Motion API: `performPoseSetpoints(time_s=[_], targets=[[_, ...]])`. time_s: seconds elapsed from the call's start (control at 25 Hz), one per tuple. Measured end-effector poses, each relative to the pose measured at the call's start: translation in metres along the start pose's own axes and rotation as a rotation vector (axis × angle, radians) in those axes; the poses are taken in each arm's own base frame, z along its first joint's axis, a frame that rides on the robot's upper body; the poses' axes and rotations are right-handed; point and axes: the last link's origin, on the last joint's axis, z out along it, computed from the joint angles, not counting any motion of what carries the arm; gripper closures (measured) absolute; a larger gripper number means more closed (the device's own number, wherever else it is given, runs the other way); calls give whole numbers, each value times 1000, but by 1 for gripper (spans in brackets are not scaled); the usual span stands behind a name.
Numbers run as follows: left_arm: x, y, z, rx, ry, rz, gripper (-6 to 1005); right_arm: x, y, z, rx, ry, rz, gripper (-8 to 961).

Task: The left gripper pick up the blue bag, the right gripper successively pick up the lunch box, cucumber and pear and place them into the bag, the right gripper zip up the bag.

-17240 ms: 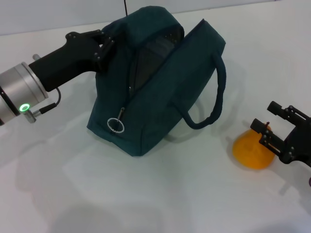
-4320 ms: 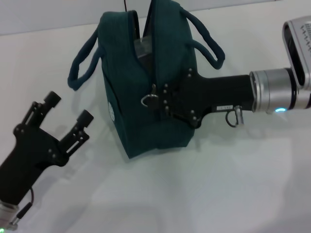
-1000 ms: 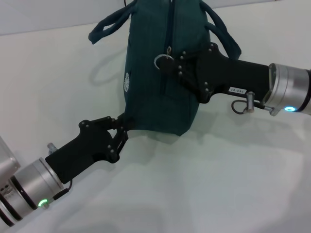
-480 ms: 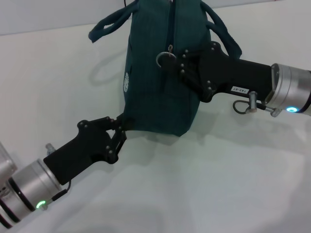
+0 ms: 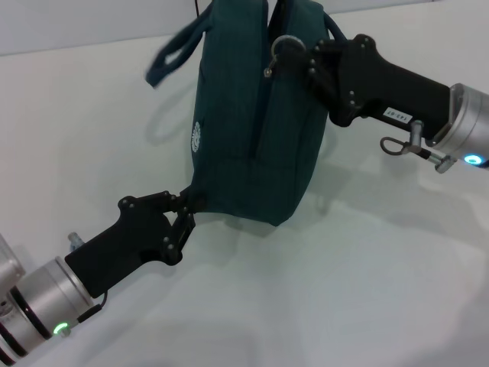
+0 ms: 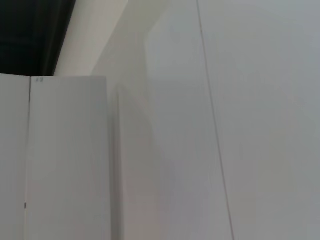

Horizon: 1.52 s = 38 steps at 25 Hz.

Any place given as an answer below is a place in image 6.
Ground dark background panel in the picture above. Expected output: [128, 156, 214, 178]
[0, 0, 78, 77]

